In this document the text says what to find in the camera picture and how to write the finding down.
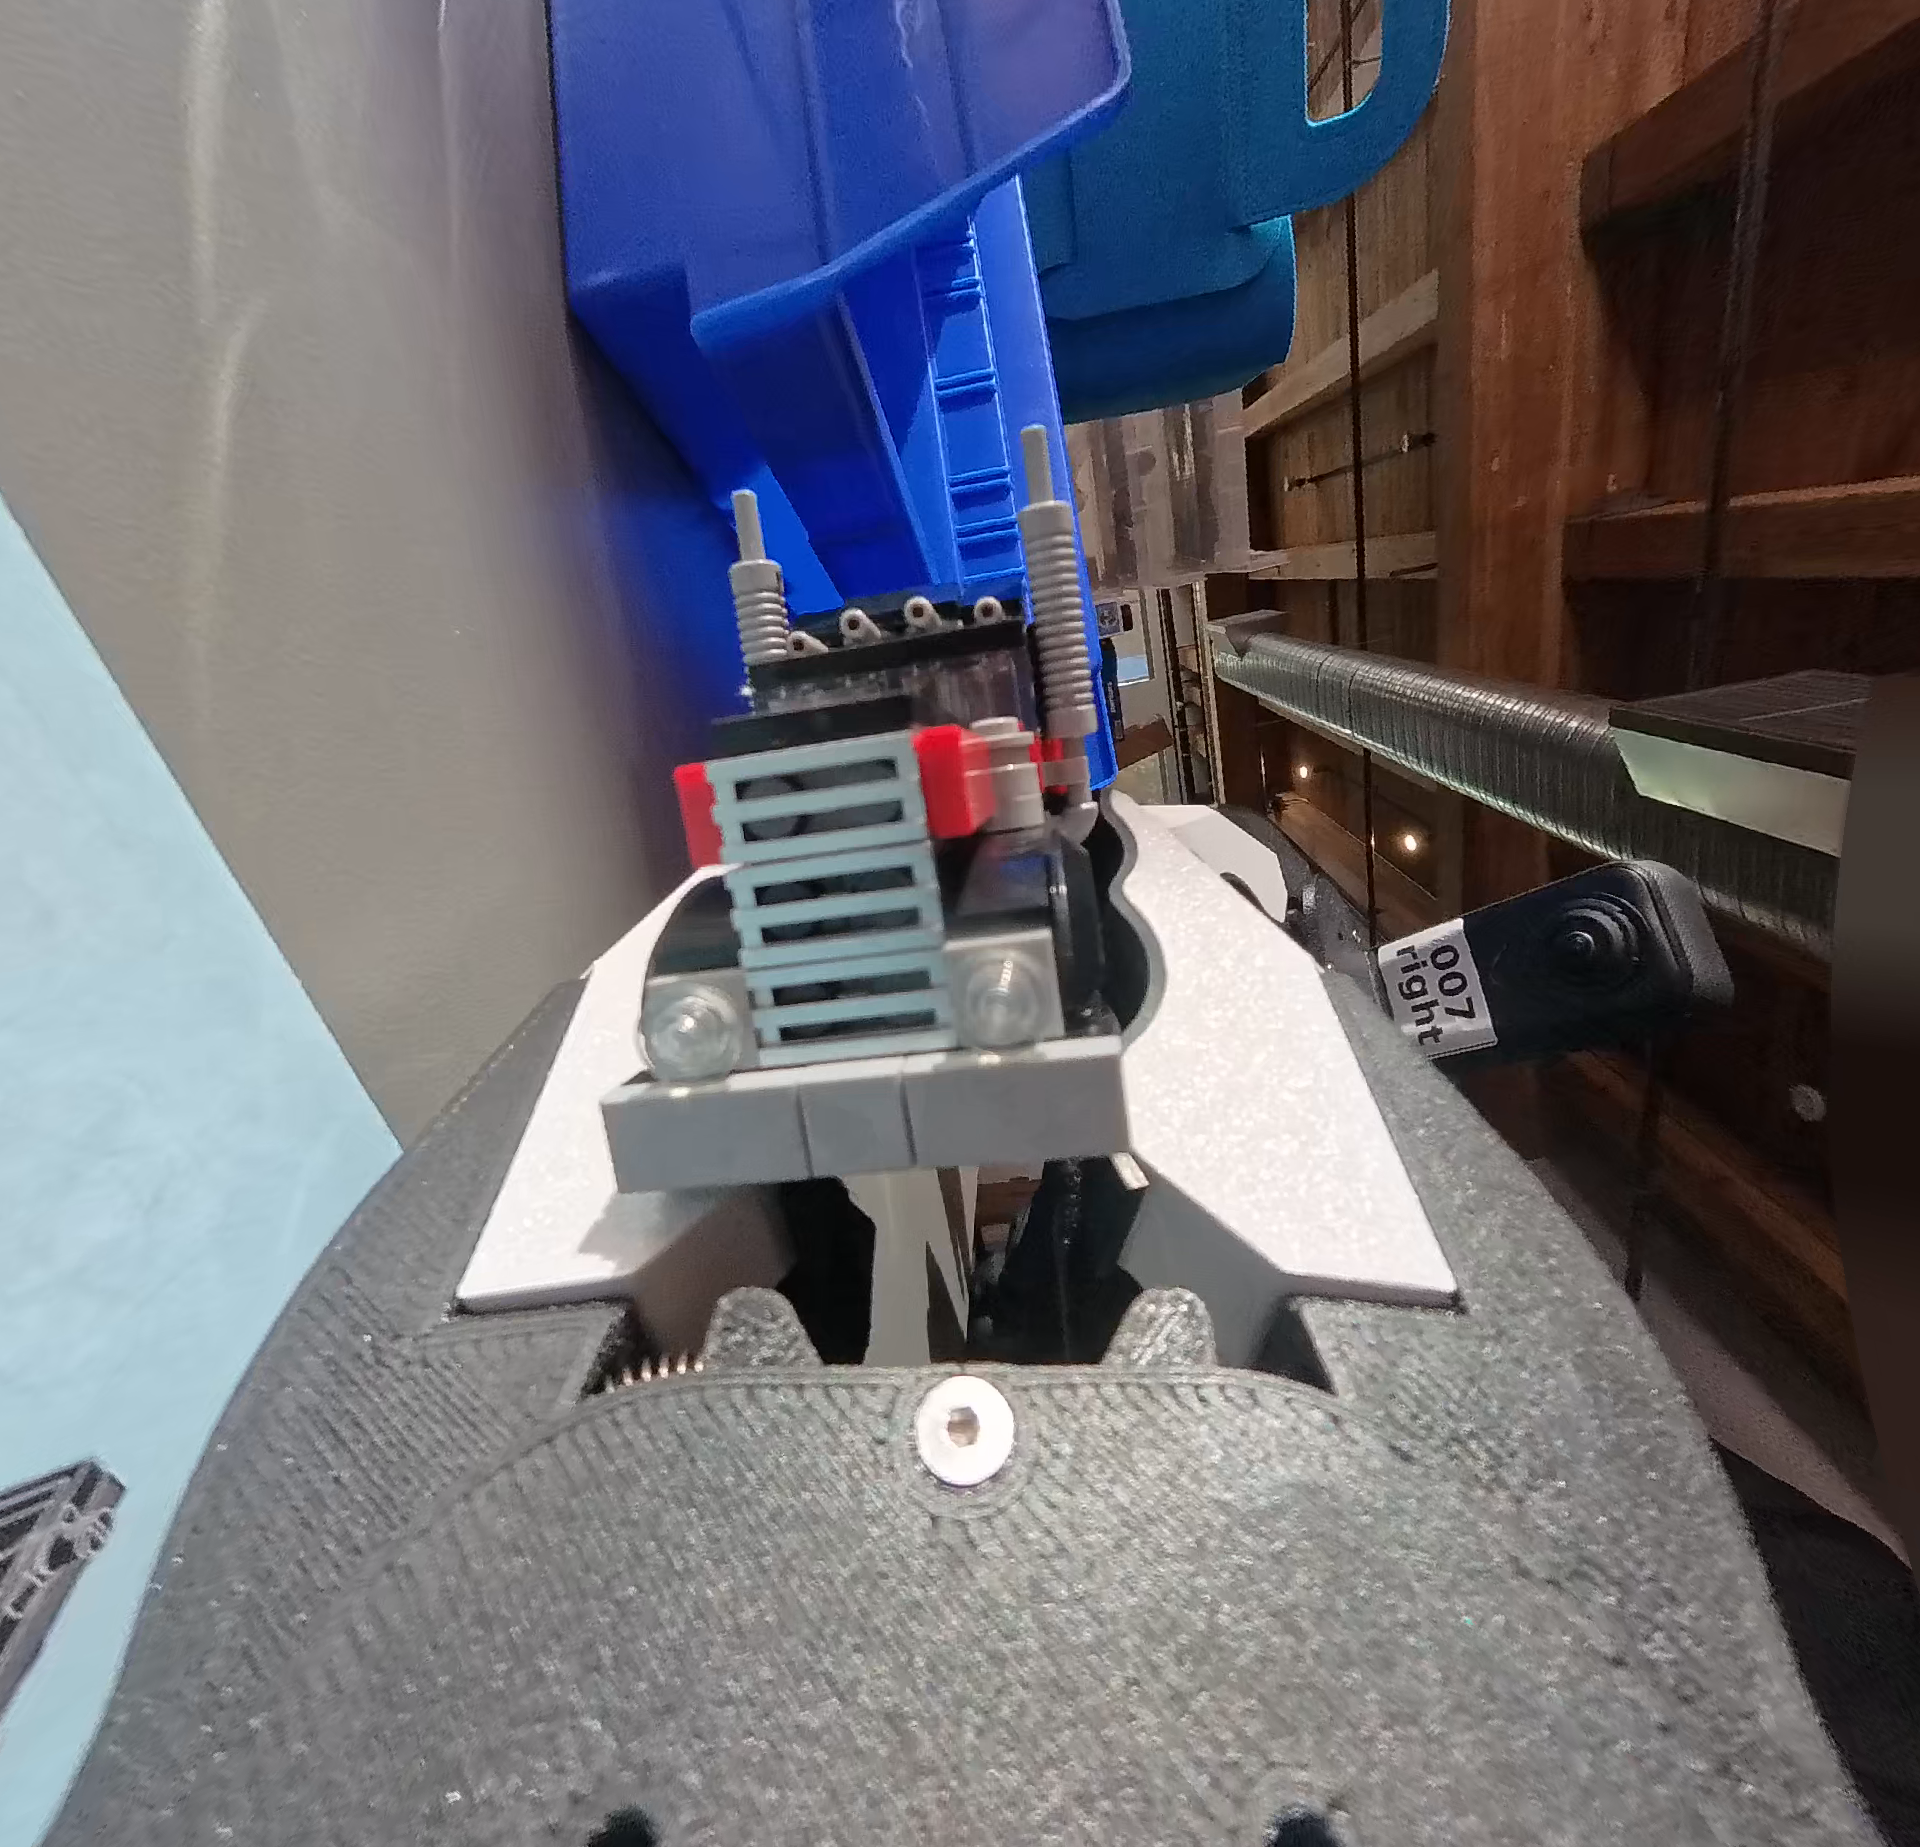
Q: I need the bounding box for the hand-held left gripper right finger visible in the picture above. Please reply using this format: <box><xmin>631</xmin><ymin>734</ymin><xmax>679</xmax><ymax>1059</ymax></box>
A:
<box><xmin>1102</xmin><ymin>802</ymin><xmax>1463</xmax><ymax>1361</ymax></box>

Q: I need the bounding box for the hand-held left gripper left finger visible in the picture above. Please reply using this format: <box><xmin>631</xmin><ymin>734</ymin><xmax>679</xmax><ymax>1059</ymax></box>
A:
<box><xmin>455</xmin><ymin>863</ymin><xmax>798</xmax><ymax>1361</ymax></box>

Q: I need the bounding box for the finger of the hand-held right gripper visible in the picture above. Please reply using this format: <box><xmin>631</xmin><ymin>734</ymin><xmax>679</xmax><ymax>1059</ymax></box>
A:
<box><xmin>1154</xmin><ymin>803</ymin><xmax>1293</xmax><ymax>926</ymax></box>

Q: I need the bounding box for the toy brick truck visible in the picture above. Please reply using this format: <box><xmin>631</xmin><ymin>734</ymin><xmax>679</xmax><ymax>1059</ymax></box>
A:
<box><xmin>599</xmin><ymin>427</ymin><xmax>1133</xmax><ymax>1203</ymax></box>

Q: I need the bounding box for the blue plastic bin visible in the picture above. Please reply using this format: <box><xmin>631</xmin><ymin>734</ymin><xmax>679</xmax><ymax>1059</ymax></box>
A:
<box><xmin>543</xmin><ymin>0</ymin><xmax>1133</xmax><ymax>709</ymax></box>
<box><xmin>840</xmin><ymin>183</ymin><xmax>1118</xmax><ymax>799</ymax></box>

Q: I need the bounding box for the clear plastic storage box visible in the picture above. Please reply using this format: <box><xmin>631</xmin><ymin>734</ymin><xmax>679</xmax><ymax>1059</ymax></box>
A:
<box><xmin>1068</xmin><ymin>392</ymin><xmax>1254</xmax><ymax>589</ymax></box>

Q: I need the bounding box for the light blue instruction booklet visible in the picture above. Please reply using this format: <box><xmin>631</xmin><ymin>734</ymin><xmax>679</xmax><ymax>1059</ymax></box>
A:
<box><xmin>0</xmin><ymin>497</ymin><xmax>405</xmax><ymax>1847</ymax></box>

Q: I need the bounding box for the wooden shelf unit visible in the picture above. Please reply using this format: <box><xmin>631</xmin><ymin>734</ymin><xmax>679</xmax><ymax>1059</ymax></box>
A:
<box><xmin>1245</xmin><ymin>0</ymin><xmax>1920</xmax><ymax>1355</ymax></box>

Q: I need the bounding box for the teal felt bag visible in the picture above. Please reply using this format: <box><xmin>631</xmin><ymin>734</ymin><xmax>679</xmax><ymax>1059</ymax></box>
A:
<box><xmin>1035</xmin><ymin>0</ymin><xmax>1458</xmax><ymax>416</ymax></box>

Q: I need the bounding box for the flexible metal duct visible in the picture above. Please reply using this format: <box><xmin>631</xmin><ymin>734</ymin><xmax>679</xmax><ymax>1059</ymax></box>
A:
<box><xmin>1212</xmin><ymin>609</ymin><xmax>1838</xmax><ymax>965</ymax></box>

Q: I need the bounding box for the dark blurred post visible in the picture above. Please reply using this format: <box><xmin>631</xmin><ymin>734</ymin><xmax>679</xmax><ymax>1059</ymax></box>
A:
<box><xmin>1821</xmin><ymin>677</ymin><xmax>1920</xmax><ymax>1550</ymax></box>

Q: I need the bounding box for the black hanging cable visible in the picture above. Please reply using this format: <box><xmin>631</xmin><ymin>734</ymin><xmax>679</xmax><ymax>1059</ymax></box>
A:
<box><xmin>1687</xmin><ymin>0</ymin><xmax>1793</xmax><ymax>695</ymax></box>

